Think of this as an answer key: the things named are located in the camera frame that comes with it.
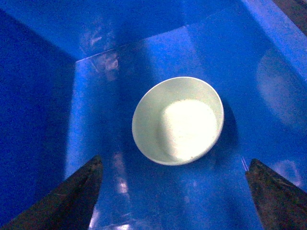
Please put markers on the pale green bowl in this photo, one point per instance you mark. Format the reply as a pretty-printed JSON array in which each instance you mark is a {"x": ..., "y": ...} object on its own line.
[{"x": 178, "y": 121}]

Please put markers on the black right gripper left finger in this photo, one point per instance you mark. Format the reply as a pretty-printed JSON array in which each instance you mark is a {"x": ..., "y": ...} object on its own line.
[{"x": 69, "y": 206}]

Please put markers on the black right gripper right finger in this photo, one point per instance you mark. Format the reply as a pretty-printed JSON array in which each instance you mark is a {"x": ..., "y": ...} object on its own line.
[{"x": 280, "y": 204}]

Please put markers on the blue bin centre on shelf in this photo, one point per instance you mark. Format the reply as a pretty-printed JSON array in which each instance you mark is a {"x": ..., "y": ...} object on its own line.
[{"x": 73, "y": 71}]

